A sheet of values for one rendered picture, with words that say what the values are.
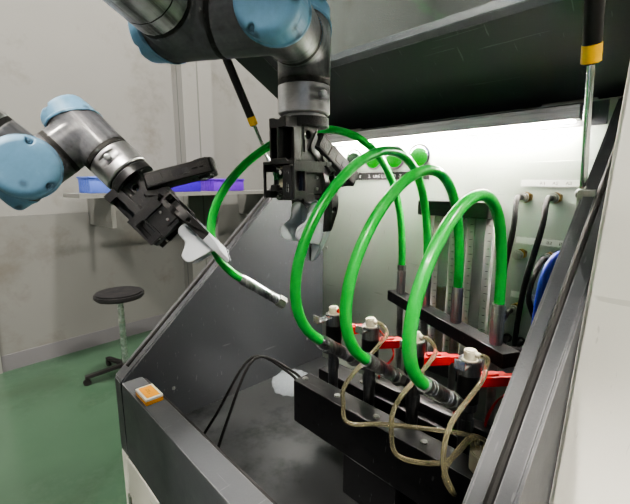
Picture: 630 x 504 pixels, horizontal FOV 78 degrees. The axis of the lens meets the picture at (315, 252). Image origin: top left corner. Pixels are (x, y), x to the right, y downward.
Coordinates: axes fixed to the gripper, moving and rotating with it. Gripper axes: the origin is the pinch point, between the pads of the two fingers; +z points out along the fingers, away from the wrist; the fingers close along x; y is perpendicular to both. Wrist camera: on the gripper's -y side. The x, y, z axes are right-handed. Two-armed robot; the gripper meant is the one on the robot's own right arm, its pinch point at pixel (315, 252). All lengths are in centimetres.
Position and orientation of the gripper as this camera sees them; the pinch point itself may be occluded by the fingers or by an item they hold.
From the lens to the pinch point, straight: 61.3
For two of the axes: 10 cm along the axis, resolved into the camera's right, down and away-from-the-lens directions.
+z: 0.0, 9.8, 1.8
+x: 6.9, 1.3, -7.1
